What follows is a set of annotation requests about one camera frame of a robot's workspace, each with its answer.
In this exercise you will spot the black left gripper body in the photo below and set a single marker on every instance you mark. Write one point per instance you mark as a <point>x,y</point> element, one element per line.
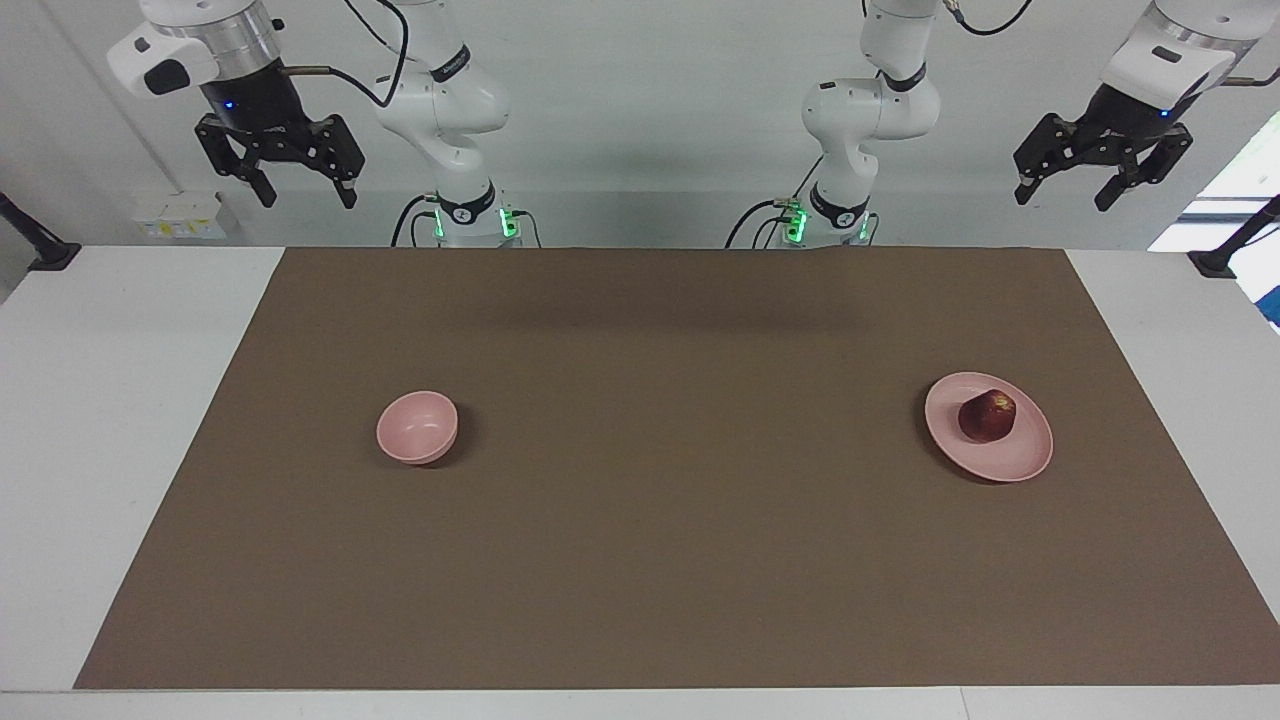
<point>1115,120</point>

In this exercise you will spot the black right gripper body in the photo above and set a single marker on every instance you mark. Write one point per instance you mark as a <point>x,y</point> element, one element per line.
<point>255,105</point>

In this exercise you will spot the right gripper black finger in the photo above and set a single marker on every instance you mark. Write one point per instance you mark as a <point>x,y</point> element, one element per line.
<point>335,150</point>
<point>235,160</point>

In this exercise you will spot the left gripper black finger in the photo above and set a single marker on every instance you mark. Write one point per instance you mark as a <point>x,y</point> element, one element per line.
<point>1160,150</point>
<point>1045,145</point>

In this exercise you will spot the dark red apple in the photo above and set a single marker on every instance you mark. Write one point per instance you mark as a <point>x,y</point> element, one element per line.
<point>988,416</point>

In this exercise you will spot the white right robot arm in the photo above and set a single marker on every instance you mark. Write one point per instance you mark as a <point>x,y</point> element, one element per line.
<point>450,100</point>

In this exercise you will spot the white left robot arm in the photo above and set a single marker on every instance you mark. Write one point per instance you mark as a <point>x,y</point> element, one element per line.
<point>870,110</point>

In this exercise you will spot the pink bowl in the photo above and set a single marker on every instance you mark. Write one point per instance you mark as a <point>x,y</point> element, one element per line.
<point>415,430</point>

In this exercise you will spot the pink plate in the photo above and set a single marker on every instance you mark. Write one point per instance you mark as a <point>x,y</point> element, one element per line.
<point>1000,455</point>

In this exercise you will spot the black clamp stand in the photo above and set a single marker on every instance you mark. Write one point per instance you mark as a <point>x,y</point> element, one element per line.
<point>1215,262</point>
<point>50,258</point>

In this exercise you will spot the brown table mat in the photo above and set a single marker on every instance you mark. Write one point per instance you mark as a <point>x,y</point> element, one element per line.
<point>640,550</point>

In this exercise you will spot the white wall socket box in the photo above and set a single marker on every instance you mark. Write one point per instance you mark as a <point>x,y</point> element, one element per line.
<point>178,218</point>

